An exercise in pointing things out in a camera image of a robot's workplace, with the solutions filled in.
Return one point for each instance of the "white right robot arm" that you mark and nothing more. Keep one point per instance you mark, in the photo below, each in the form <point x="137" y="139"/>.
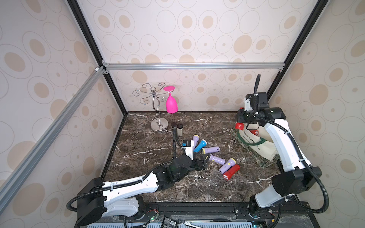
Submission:
<point x="298" y="174"/>

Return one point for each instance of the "purple flashlight back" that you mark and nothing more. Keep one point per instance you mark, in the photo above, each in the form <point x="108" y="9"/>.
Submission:
<point x="195" y="140"/>

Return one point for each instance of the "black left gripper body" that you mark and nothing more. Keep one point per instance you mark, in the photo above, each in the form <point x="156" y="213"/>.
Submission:
<point x="194" y="164"/>

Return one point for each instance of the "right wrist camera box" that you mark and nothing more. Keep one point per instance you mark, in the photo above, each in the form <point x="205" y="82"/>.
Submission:
<point x="255" y="102"/>

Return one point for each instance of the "square jar black lid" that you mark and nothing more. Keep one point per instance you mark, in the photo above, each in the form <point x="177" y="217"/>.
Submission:
<point x="180" y="129"/>

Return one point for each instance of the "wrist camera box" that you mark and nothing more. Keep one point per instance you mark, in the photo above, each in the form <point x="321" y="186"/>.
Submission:
<point x="188" y="147"/>
<point x="255" y="102"/>

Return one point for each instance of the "cream tote bag green handles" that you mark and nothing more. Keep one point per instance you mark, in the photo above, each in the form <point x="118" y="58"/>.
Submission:
<point x="261" y="148"/>

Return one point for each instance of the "chrome glass holder stand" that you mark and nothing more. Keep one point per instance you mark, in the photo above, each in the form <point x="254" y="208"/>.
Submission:
<point x="153" y="95"/>

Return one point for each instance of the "purple flashlight yellow button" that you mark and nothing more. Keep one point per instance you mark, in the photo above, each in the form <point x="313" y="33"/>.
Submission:
<point x="230" y="163"/>

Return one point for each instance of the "black front frame rail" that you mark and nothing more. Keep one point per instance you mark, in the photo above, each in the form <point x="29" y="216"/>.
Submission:
<point x="212" y="215"/>

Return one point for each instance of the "large red flashlight right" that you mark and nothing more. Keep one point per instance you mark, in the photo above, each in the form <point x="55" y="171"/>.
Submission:
<point x="229" y="173"/>

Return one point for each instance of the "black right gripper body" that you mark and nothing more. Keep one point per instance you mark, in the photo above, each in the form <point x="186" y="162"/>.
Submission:
<point x="243" y="116"/>

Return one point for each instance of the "blue flashlight white rim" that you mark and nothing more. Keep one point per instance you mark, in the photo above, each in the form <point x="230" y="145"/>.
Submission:
<point x="201" y="145"/>

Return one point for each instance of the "pink plastic wine glass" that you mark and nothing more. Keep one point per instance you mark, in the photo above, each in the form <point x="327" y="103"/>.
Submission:
<point x="171" y="103"/>

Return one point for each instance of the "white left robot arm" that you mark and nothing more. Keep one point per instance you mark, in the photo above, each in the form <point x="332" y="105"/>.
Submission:
<point x="119" y="198"/>

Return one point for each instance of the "purple flashlight lying sideways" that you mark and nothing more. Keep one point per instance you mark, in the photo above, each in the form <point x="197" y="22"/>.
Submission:
<point x="210" y="150"/>

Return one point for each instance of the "purple flashlight middle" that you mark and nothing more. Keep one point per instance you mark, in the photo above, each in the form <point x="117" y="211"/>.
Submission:
<point x="217" y="160"/>

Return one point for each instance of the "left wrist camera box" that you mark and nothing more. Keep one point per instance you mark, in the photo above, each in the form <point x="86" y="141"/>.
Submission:
<point x="188" y="147"/>

